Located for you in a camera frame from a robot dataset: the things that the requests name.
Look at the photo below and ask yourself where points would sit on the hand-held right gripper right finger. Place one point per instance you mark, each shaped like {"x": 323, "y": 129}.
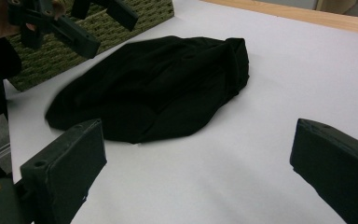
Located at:
{"x": 338, "y": 168}

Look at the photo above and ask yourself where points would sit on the white table mat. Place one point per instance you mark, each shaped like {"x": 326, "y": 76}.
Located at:
{"x": 276, "y": 93}

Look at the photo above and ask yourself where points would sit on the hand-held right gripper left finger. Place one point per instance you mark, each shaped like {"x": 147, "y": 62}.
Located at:
{"x": 65, "y": 161}

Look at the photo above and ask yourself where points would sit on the black cloth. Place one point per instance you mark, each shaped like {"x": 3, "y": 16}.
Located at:
{"x": 155, "y": 90}

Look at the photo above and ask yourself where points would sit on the green woven basket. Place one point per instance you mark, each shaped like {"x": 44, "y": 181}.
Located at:
{"x": 149, "y": 9}

